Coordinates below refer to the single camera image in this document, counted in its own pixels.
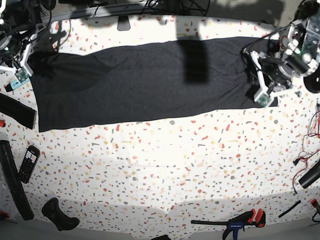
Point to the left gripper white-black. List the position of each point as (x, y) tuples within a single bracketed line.
[(270, 88)]

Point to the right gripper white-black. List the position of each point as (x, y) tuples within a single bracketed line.
[(15, 52)]

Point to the dark grey T-shirt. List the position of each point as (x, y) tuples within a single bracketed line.
[(140, 83)]

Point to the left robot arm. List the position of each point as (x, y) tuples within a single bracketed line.
[(297, 56)]

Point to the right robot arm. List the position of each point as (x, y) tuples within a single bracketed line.
[(20, 25)]

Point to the turquoise highlighter pen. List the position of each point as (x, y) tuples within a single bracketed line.
[(12, 86)]

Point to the black folded cloth strip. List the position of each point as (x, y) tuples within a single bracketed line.
[(23, 114)]

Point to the black round disc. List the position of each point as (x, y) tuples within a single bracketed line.
[(312, 83)]

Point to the black remote control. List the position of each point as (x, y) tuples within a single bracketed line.
[(28, 164)]

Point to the black cylinder right edge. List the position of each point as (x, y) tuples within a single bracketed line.
[(310, 177)]

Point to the long black tube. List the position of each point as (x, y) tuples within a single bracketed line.
[(11, 178)]

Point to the small black stick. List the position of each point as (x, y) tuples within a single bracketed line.
[(290, 209)]

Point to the grey monitor stand base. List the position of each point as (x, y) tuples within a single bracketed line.
[(123, 23)]

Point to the red object right edge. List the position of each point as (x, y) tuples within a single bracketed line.
[(315, 205)]

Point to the black game controller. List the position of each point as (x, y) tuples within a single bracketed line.
[(52, 211)]

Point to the red object bottom left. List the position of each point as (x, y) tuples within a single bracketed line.
[(3, 216)]

